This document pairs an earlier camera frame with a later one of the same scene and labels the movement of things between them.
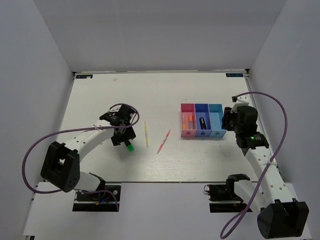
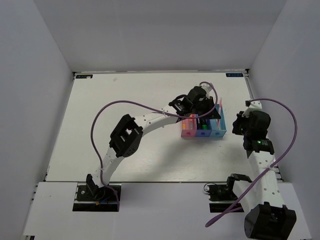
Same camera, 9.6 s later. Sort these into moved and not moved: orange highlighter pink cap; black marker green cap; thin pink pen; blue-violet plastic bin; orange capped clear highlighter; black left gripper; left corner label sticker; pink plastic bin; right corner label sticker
Moved: thin pink pen; black marker green cap; black left gripper
Not moved: orange highlighter pink cap; right corner label sticker; blue-violet plastic bin; orange capped clear highlighter; left corner label sticker; pink plastic bin
